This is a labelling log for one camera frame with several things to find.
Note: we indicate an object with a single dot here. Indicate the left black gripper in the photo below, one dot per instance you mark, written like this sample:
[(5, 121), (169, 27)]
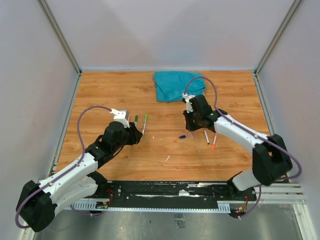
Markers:
[(135, 134)]

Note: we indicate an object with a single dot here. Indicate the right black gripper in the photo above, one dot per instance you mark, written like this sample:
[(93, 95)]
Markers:
[(189, 126)]

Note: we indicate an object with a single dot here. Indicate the white pen yellow-green tip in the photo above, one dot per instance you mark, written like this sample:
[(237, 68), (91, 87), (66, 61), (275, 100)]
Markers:
[(144, 124)]

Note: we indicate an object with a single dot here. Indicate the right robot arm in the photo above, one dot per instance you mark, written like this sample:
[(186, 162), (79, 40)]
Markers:
[(269, 154)]

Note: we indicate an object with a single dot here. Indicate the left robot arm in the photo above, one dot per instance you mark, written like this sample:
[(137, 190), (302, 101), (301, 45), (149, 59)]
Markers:
[(40, 202)]

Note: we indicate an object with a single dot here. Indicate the black tipped white pen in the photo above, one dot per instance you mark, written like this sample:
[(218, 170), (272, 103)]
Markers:
[(136, 120)]

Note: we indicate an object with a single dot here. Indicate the blue tipped white pen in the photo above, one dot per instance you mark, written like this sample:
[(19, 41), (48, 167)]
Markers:
[(206, 137)]

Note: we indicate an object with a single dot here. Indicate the orange pen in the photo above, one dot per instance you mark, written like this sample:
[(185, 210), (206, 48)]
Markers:
[(214, 141)]

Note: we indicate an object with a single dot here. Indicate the teal folded cloth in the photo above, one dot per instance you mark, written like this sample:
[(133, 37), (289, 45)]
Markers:
[(170, 85)]

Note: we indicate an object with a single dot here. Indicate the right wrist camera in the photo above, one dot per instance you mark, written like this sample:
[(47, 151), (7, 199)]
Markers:
[(187, 100)]

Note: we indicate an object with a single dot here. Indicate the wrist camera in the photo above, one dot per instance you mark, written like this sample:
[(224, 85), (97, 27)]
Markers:
[(187, 100), (121, 116)]

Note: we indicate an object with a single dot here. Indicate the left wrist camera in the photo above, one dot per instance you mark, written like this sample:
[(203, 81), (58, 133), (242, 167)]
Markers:
[(121, 116)]

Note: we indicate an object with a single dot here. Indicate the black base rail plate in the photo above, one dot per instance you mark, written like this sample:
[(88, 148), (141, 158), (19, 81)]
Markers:
[(169, 194)]

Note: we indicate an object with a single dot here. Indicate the grey slotted cable duct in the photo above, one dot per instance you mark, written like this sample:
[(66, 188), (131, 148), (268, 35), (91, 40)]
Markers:
[(95, 205)]

